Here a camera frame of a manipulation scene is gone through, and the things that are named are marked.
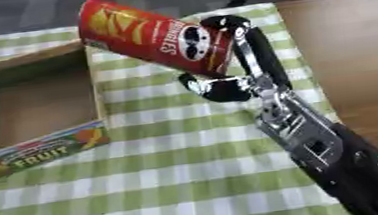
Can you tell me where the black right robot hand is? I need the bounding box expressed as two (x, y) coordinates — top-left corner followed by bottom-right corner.
(171, 8), (295, 109)

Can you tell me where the red cylindrical chip can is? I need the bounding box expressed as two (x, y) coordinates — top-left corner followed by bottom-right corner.
(73, 0), (241, 92)

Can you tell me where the tan cardboard box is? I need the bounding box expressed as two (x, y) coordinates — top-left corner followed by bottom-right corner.
(0, 36), (117, 183)

